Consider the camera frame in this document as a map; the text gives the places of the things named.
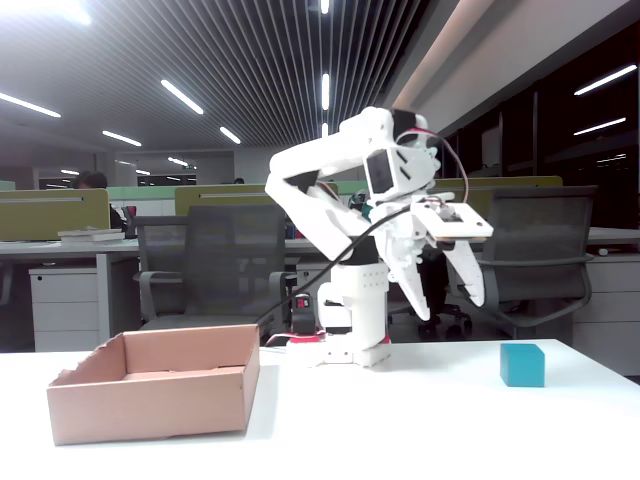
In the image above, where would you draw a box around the white drawer pedestal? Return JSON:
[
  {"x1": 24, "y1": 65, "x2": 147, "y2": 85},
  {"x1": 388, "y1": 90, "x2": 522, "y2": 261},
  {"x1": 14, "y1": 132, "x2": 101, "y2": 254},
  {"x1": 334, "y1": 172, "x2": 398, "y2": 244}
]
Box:
[
  {"x1": 572, "y1": 254, "x2": 640, "y2": 376},
  {"x1": 28, "y1": 267, "x2": 101, "y2": 353}
]

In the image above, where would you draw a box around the brown cardboard box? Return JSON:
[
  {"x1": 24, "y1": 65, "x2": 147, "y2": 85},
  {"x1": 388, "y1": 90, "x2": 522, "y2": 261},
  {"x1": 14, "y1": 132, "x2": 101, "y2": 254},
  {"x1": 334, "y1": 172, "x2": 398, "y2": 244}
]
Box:
[{"x1": 46, "y1": 323, "x2": 262, "y2": 447}]

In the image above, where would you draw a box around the bright ceiling light panel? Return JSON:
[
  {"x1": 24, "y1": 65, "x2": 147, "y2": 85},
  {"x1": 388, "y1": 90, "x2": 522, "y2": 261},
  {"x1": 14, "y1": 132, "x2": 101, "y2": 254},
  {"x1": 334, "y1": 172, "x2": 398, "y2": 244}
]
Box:
[{"x1": 0, "y1": 0, "x2": 94, "y2": 27}]

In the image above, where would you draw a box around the light green desk partition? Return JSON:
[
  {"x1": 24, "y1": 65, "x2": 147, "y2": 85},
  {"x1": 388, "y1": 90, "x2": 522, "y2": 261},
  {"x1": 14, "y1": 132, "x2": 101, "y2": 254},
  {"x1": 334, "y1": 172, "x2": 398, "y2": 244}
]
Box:
[{"x1": 107, "y1": 185, "x2": 177, "y2": 204}]

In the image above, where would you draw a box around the stack of books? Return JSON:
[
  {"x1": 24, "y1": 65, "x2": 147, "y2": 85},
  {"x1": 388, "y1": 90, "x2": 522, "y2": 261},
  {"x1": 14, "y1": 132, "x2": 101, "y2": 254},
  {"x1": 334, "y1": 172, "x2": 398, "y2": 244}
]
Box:
[{"x1": 57, "y1": 227, "x2": 126, "y2": 246}]

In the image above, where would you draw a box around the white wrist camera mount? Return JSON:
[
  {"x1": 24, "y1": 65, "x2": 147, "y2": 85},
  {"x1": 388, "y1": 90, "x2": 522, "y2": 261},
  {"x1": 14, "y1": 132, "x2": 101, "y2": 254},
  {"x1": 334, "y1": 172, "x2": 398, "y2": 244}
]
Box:
[{"x1": 410, "y1": 198, "x2": 495, "y2": 247}]

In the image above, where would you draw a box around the black camera cable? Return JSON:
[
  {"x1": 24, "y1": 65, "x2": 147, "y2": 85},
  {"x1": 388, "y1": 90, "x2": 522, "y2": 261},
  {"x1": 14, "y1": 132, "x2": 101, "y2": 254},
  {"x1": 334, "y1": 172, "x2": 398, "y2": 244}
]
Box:
[{"x1": 252, "y1": 207, "x2": 414, "y2": 326}]

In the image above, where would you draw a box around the olive desk partition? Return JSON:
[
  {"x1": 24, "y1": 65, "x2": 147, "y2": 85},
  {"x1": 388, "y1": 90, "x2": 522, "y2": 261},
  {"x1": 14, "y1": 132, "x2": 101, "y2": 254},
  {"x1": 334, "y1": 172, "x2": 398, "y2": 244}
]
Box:
[
  {"x1": 433, "y1": 174, "x2": 565, "y2": 219},
  {"x1": 174, "y1": 183, "x2": 281, "y2": 217},
  {"x1": 0, "y1": 188, "x2": 111, "y2": 242}
]

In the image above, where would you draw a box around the teal green bag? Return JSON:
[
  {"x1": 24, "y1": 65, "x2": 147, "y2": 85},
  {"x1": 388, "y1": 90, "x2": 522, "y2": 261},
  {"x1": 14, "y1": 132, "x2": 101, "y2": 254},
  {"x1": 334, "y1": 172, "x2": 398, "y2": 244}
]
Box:
[{"x1": 349, "y1": 191, "x2": 375, "y2": 221}]

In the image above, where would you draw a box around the gray mesh office chair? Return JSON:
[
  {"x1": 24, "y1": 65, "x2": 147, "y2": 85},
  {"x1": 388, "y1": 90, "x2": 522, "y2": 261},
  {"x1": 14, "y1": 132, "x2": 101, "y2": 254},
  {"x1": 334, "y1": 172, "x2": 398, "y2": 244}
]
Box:
[
  {"x1": 133, "y1": 214, "x2": 190, "y2": 275},
  {"x1": 133, "y1": 202, "x2": 300, "y2": 332},
  {"x1": 477, "y1": 184, "x2": 600, "y2": 341}
]

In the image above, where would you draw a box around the blue cube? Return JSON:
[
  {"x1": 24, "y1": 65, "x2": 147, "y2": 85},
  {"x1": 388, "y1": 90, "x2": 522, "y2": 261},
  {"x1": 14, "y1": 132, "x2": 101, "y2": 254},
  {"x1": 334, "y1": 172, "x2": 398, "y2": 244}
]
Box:
[{"x1": 499, "y1": 342, "x2": 546, "y2": 389}]

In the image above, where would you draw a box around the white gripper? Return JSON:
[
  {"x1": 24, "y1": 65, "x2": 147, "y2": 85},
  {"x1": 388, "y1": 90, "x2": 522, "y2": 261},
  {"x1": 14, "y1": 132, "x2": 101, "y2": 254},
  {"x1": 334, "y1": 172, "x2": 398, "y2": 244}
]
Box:
[{"x1": 363, "y1": 145, "x2": 486, "y2": 322}]

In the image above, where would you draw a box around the black chair base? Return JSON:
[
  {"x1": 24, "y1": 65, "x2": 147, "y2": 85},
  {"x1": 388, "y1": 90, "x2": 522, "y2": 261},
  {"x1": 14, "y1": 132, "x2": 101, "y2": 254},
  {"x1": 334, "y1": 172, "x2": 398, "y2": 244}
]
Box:
[{"x1": 389, "y1": 303, "x2": 474, "y2": 341}]

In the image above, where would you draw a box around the seated dark-haired person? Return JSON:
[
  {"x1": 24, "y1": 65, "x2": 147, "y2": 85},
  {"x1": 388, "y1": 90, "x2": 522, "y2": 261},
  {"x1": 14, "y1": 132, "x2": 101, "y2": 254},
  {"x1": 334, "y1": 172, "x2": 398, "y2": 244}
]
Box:
[
  {"x1": 73, "y1": 169, "x2": 131, "y2": 236},
  {"x1": 418, "y1": 247, "x2": 451, "y2": 326}
]

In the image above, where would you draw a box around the red white servo wire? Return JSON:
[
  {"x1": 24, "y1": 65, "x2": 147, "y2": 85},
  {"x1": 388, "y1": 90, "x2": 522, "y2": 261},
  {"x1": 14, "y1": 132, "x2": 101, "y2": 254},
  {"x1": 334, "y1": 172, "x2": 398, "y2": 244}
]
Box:
[{"x1": 399, "y1": 127, "x2": 471, "y2": 206}]

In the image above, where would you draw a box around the white office desk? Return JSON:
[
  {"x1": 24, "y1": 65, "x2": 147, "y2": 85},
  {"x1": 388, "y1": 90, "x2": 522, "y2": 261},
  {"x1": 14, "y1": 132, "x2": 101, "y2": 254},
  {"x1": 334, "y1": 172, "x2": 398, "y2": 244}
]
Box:
[
  {"x1": 0, "y1": 238, "x2": 142, "y2": 347},
  {"x1": 283, "y1": 227, "x2": 640, "y2": 256}
]

